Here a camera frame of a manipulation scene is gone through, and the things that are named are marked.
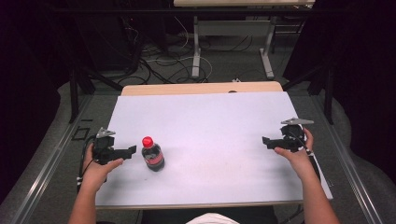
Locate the light wooden table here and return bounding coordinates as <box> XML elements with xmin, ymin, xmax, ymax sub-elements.
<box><xmin>94</xmin><ymin>81</ymin><xmax>334</xmax><ymax>211</ymax></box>

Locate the person's right hand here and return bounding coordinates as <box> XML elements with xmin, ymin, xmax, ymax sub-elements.
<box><xmin>274</xmin><ymin>127</ymin><xmax>316</xmax><ymax>181</ymax></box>

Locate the white table mat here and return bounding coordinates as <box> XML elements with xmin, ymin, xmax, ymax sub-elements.
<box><xmin>94</xmin><ymin>91</ymin><xmax>334</xmax><ymax>207</ymax></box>

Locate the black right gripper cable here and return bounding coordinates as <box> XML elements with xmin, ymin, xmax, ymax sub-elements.
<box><xmin>286</xmin><ymin>130</ymin><xmax>322</xmax><ymax>185</ymax></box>

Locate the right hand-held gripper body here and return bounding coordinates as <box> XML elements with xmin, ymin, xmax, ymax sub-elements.
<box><xmin>274</xmin><ymin>117</ymin><xmax>315</xmax><ymax>153</ymax></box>

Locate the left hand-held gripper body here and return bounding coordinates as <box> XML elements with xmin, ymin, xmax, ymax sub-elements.
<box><xmin>92</xmin><ymin>126</ymin><xmax>126</xmax><ymax>166</ymax></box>

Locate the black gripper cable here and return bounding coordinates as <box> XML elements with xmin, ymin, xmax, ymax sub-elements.
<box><xmin>76</xmin><ymin>134</ymin><xmax>98</xmax><ymax>190</ymax></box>
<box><xmin>286</xmin><ymin>130</ymin><xmax>322</xmax><ymax>185</ymax></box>

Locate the small dark soda bottle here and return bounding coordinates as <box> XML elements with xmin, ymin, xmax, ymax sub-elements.
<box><xmin>141</xmin><ymin>135</ymin><xmax>166</xmax><ymax>173</ymax></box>

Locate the desk with white legs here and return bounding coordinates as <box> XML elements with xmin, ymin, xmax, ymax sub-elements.
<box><xmin>173</xmin><ymin>0</ymin><xmax>316</xmax><ymax>80</ymax></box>

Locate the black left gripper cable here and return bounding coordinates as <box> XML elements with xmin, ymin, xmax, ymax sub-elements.
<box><xmin>76</xmin><ymin>134</ymin><xmax>98</xmax><ymax>190</ymax></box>

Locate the aluminium floor rail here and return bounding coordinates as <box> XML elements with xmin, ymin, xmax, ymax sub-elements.
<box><xmin>311</xmin><ymin>92</ymin><xmax>386</xmax><ymax>224</ymax></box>
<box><xmin>8</xmin><ymin>92</ymin><xmax>94</xmax><ymax>224</ymax></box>

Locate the person's left hand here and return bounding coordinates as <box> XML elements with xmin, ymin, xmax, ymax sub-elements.
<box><xmin>79</xmin><ymin>143</ymin><xmax>125</xmax><ymax>193</ymax></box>

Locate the black metal stand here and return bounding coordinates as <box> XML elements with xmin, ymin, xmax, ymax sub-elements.
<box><xmin>281</xmin><ymin>60</ymin><xmax>335</xmax><ymax>126</ymax></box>
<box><xmin>66</xmin><ymin>62</ymin><xmax>124</xmax><ymax>124</ymax></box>

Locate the tangle of floor cables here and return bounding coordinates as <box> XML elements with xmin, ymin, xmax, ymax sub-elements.
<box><xmin>116</xmin><ymin>15</ymin><xmax>253</xmax><ymax>86</ymax></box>

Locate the person's white clothing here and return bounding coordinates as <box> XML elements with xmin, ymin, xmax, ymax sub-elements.
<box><xmin>185</xmin><ymin>212</ymin><xmax>241</xmax><ymax>224</ymax></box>

